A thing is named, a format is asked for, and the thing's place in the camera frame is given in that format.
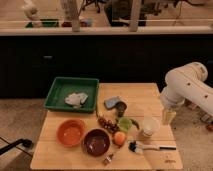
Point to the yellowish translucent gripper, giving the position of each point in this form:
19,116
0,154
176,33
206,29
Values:
168,115

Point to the black and white dish brush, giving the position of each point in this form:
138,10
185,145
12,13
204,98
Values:
137,147

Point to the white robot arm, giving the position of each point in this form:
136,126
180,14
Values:
186,83

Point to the purple bowl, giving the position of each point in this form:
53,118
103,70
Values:
96,142

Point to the orange bowl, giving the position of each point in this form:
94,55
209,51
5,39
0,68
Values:
70,132

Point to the white lidded cup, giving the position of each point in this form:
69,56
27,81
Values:
149,126

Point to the green cup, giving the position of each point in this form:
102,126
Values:
124,124

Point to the dark metal cup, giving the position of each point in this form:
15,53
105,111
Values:
120,108

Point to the orange fruit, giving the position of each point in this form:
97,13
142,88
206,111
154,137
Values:
119,138

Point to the bunch of red grapes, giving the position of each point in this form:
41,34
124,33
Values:
108,125

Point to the blue sponge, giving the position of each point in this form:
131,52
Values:
111,102

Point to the small metal clip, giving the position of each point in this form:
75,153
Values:
108,159

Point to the white crumpled cloth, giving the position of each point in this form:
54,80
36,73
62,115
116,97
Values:
76,99

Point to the green plastic tray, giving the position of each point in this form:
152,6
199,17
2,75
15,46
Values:
62,87

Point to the black chair base leg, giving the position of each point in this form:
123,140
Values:
21,144

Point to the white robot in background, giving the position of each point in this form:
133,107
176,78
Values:
31,13

